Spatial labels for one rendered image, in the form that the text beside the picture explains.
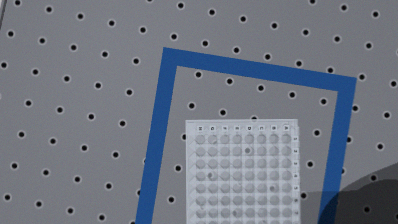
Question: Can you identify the clear well plate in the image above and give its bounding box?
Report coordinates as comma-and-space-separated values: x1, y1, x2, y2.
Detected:
186, 119, 301, 224

